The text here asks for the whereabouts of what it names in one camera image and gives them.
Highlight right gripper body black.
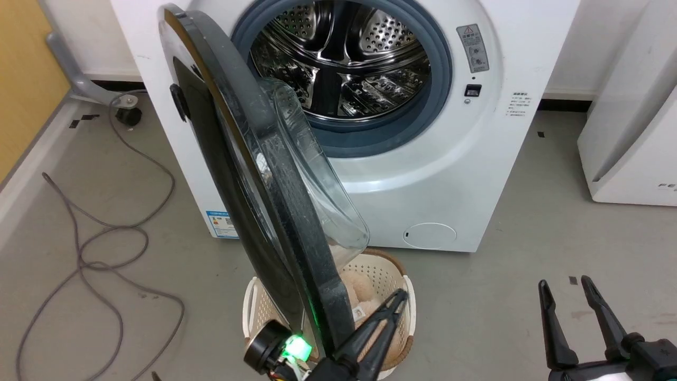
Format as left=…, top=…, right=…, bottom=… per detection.
left=547, top=332, right=677, bottom=381

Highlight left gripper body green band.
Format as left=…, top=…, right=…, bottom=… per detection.
left=244, top=319, right=382, bottom=381

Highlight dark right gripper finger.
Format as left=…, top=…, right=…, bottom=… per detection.
left=538, top=279, right=580, bottom=371
left=580, top=275, right=645, bottom=362

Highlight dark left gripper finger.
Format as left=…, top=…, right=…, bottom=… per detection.
left=355, top=303, right=410, bottom=379
left=334, top=289, right=408, bottom=366

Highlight black round washing machine door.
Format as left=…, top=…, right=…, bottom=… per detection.
left=158, top=3, right=371, bottom=361

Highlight white front-load washing machine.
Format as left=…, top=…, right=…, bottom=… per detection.
left=110, top=0, right=581, bottom=253

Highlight grey-blue rubber door gasket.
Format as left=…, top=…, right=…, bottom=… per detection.
left=231, top=0, right=454, bottom=159

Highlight beige plush toy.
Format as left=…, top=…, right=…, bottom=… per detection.
left=329, top=269, right=404, bottom=371

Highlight cream perforated laundry basket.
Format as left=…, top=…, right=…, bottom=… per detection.
left=242, top=248, right=417, bottom=380

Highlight blue energy label sticker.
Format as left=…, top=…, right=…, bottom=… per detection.
left=205, top=210, right=240, bottom=240

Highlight white floor-standing appliance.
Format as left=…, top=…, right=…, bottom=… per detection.
left=577, top=0, right=677, bottom=207

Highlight small printed text sticker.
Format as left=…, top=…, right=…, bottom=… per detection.
left=505, top=91, right=530, bottom=119

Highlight black caster wheel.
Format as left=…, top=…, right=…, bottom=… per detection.
left=115, top=106, right=142, bottom=127

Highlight steel perforated washer drum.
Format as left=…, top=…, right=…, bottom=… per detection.
left=250, top=0, right=431, bottom=120

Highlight grey warning sticker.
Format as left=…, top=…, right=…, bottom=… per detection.
left=456, top=24, right=490, bottom=74

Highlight grey metal stand leg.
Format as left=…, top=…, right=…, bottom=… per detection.
left=45, top=31, right=139, bottom=109

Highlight yellow wooden panel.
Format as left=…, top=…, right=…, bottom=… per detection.
left=0, top=0, right=72, bottom=184

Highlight grey floor cable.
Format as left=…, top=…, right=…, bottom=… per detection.
left=15, top=91, right=186, bottom=381

